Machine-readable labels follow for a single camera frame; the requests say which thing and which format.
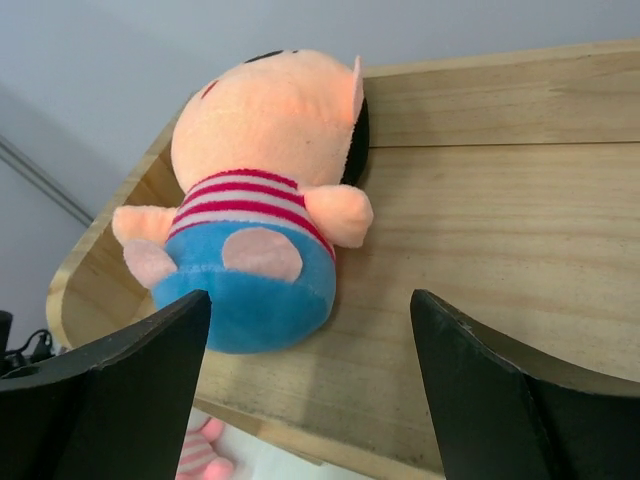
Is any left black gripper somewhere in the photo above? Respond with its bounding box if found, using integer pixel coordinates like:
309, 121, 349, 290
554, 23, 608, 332
1, 310, 55, 376

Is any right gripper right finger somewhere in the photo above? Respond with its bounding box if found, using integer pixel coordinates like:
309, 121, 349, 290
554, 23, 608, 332
410, 290, 639, 480

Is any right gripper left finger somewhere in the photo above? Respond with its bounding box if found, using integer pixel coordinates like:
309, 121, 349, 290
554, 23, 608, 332
1, 291, 210, 480

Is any wooden two-tier shelf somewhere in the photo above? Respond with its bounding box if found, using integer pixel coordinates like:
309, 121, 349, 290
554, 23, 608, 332
46, 40, 639, 479

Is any pink striped plush centre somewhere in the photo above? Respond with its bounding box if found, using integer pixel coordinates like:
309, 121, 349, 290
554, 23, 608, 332
175, 414, 234, 480

